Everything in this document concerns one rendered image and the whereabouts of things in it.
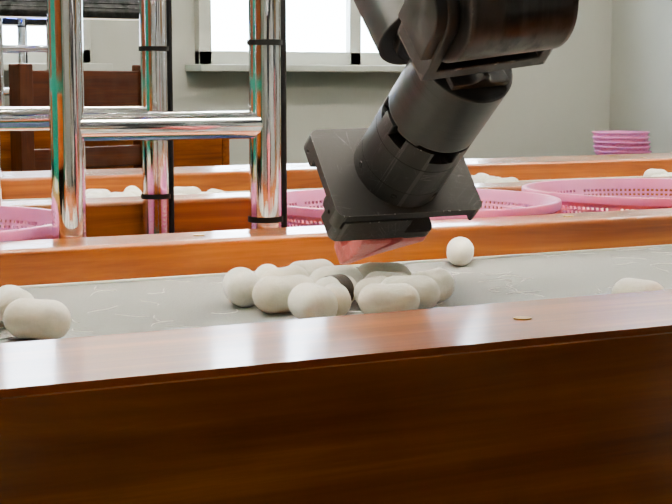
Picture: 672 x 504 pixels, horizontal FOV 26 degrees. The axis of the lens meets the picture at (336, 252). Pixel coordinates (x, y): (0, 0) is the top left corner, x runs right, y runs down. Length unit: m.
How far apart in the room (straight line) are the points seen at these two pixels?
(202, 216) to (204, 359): 0.78
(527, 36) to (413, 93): 0.08
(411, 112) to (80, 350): 0.31
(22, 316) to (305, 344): 0.20
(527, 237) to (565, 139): 6.48
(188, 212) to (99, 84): 2.20
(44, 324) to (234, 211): 0.62
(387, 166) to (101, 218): 0.49
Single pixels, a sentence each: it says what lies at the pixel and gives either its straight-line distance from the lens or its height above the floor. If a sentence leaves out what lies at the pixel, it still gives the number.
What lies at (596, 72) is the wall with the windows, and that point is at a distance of 7.72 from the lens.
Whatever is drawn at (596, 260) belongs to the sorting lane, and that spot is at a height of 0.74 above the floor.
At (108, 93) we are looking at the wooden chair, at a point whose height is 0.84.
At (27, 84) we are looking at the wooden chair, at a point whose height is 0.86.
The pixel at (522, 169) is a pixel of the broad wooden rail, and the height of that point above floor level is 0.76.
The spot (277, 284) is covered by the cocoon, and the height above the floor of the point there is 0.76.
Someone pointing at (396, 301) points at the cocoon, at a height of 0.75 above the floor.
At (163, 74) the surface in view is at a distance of 1.30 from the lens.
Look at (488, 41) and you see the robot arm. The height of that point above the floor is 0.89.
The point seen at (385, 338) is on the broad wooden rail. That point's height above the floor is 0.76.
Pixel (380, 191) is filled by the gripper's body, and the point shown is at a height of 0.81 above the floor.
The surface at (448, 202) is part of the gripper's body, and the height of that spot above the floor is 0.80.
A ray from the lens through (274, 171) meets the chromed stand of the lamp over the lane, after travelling 1.07.
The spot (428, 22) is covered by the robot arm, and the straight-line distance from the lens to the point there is 0.76.
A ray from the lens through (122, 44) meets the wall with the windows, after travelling 6.29.
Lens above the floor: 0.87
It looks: 7 degrees down
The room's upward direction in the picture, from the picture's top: straight up
